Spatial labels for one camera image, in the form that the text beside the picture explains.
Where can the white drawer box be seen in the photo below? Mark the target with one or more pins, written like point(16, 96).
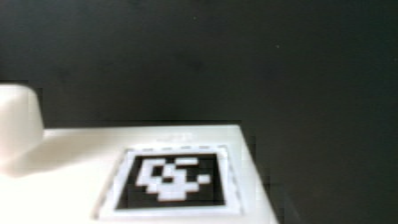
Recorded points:
point(132, 175)

